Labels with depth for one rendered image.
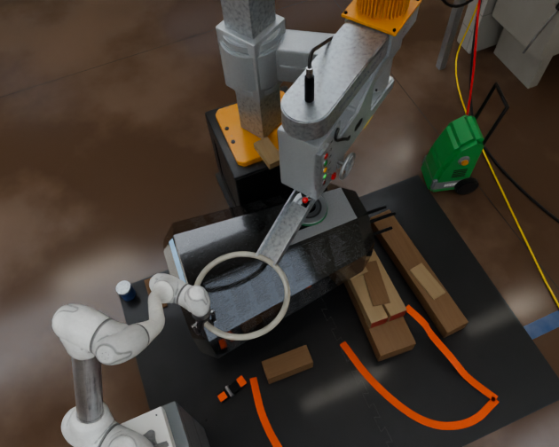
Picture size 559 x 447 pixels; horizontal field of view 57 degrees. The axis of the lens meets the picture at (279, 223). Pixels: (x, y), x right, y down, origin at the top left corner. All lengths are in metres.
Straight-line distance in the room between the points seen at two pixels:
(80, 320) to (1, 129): 3.38
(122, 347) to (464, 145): 2.67
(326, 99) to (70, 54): 3.65
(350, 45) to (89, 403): 1.86
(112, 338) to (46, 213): 2.62
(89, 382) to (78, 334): 0.28
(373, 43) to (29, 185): 3.05
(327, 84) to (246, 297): 1.22
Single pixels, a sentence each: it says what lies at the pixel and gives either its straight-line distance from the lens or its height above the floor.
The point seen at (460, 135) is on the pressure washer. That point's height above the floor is 0.55.
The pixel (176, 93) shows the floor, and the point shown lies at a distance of 4.77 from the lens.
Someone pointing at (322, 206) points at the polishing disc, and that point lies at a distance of 2.88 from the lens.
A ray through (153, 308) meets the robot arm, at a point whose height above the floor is 1.38.
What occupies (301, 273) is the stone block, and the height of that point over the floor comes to 0.70.
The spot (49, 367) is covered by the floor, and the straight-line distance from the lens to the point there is 3.78.
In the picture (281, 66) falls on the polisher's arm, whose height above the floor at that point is 1.37.
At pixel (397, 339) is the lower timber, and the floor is 0.15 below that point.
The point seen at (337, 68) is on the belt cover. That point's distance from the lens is 2.34.
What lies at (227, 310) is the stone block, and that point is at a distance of 2.82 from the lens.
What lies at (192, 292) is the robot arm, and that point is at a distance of 2.25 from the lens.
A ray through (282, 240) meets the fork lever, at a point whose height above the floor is 0.92.
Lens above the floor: 3.28
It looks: 59 degrees down
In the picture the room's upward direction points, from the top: 5 degrees counter-clockwise
